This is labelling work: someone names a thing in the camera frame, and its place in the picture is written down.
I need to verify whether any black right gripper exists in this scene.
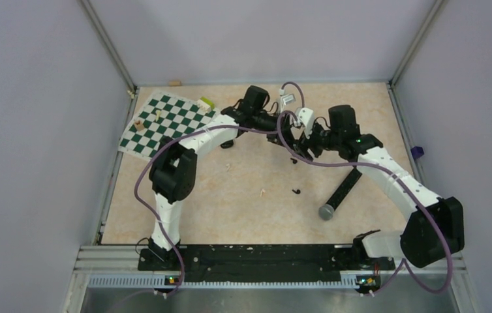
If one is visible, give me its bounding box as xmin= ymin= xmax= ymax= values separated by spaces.
xmin=293 ymin=119 xmax=343 ymax=164

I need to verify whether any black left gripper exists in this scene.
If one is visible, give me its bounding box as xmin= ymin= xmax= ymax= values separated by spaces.
xmin=253 ymin=111 xmax=296 ymax=150

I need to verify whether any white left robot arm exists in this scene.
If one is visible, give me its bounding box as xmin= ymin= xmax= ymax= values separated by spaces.
xmin=148 ymin=85 xmax=277 ymax=270

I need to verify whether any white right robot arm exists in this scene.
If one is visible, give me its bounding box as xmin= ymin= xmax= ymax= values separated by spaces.
xmin=292 ymin=105 xmax=465 ymax=269

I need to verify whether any black charging case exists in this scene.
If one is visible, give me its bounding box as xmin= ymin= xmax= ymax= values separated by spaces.
xmin=220 ymin=140 xmax=234 ymax=149

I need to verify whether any green white toy block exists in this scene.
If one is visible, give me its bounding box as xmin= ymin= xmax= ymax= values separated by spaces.
xmin=197 ymin=97 xmax=215 ymax=113

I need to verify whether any black microphone grey head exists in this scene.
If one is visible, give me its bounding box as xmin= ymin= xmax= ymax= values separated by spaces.
xmin=318 ymin=167 xmax=362 ymax=221

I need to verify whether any wooden cork piece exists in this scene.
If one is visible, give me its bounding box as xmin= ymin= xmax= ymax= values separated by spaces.
xmin=168 ymin=80 xmax=182 ymax=87

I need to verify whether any green white chessboard mat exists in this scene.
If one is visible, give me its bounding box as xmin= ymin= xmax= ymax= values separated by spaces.
xmin=118 ymin=90 xmax=220 ymax=161

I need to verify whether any small purple object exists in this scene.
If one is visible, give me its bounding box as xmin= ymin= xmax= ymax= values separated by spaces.
xmin=410 ymin=146 xmax=425 ymax=160

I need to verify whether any small wooden cube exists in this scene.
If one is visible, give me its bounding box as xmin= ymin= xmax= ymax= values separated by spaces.
xmin=133 ymin=120 xmax=145 ymax=132

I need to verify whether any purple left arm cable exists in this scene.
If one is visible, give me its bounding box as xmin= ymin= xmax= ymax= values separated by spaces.
xmin=133 ymin=82 xmax=305 ymax=299

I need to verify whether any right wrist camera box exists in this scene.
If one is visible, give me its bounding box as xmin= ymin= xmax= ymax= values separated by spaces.
xmin=294 ymin=108 xmax=315 ymax=136

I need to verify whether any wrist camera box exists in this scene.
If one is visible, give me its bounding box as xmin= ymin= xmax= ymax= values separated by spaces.
xmin=279 ymin=89 xmax=296 ymax=107
xmin=294 ymin=108 xmax=315 ymax=136

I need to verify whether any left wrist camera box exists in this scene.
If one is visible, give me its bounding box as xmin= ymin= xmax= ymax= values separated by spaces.
xmin=279 ymin=89 xmax=296 ymax=107

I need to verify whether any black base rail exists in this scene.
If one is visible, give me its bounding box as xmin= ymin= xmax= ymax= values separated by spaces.
xmin=138 ymin=244 xmax=395 ymax=283

